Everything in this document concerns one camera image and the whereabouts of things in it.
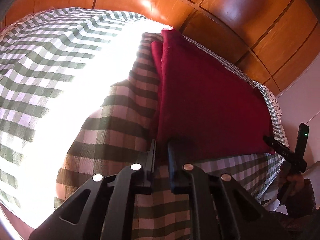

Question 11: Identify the red cloth garment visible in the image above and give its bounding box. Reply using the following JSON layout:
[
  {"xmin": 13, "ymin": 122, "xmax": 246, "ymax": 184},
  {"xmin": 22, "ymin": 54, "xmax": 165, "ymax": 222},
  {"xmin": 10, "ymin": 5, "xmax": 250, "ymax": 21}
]
[{"xmin": 151, "ymin": 29, "xmax": 273, "ymax": 160}]

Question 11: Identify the person's right hand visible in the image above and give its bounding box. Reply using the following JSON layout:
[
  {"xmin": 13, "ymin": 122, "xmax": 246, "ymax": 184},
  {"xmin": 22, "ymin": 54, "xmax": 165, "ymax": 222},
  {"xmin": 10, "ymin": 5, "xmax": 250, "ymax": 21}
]
[{"xmin": 278, "ymin": 161, "xmax": 316, "ymax": 218}]

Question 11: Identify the green white checkered bedsheet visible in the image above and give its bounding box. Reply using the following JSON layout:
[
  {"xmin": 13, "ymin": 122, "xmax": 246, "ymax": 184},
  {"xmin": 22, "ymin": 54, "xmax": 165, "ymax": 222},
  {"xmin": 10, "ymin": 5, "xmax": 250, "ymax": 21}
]
[{"xmin": 0, "ymin": 6, "xmax": 291, "ymax": 240}]

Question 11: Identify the orange wooden wardrobe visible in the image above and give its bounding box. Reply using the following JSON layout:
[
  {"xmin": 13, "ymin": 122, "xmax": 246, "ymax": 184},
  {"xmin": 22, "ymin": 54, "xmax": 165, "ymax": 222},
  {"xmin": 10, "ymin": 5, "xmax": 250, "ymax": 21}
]
[{"xmin": 1, "ymin": 0, "xmax": 319, "ymax": 94}]

